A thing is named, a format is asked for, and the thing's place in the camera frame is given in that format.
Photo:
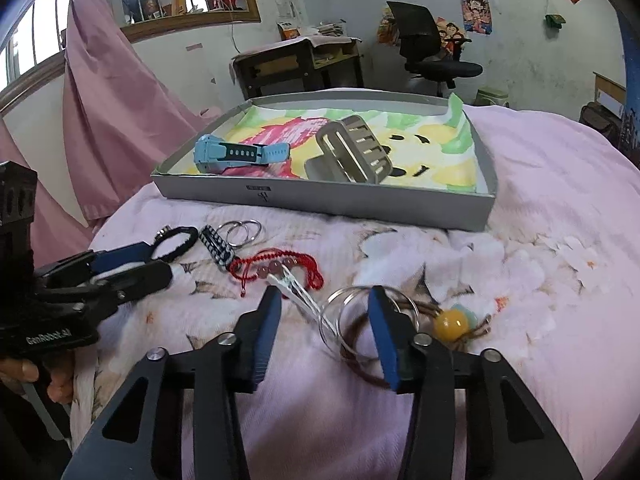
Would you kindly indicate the white wall calendar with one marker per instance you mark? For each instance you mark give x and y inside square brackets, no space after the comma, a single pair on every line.
[289,2]

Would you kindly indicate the beige slotted hair clip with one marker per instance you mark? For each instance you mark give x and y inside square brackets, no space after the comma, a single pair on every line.
[367,160]

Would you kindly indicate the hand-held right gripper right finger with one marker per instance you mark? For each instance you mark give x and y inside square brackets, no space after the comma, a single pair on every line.
[382,340]

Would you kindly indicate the dark wooden desk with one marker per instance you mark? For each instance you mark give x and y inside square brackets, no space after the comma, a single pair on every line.
[280,67]

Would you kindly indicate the person's left hand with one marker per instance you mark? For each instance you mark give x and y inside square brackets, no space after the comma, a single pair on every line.
[20,372]

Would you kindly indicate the green plastic stool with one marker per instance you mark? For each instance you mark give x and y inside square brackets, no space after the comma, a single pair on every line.
[491,98]

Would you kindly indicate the blue printed curtain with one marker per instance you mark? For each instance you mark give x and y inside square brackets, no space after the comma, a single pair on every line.
[631,85]

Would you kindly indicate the orange box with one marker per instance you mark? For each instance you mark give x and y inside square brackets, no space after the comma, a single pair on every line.
[288,31]

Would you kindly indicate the pile of papers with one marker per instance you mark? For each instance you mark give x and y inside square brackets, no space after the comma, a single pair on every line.
[327,29]

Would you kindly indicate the grey cardboard box tray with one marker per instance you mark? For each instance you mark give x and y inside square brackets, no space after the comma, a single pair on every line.
[350,205]

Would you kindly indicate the pink floral blanket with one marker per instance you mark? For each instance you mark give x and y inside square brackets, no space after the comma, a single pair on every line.
[525,260]

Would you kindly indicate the blue wrist watch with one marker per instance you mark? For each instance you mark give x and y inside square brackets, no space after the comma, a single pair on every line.
[215,152]

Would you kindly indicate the colourful printed cloth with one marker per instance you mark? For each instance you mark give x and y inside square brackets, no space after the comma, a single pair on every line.
[430,160]

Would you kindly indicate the green hanging wall ornament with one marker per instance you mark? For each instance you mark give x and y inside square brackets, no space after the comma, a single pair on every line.
[556,20]

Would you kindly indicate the wooden board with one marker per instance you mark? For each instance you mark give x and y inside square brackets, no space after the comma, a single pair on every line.
[612,92]

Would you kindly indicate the brown bag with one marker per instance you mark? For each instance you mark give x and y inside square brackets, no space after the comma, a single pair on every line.
[597,120]

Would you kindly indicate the black office chair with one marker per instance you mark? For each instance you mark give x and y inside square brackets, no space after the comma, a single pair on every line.
[420,30]

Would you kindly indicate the pink curtain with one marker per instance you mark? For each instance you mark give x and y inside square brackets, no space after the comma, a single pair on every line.
[110,110]

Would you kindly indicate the wooden framed window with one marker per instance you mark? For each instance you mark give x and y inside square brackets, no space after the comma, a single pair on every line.
[200,17]

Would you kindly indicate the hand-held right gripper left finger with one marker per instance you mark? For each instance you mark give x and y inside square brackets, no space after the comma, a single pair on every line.
[270,330]

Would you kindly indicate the large cartoon wall poster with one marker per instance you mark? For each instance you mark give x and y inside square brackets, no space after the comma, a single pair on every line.
[450,30]

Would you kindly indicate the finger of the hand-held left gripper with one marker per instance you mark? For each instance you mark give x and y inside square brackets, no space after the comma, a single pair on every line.
[145,277]
[122,259]

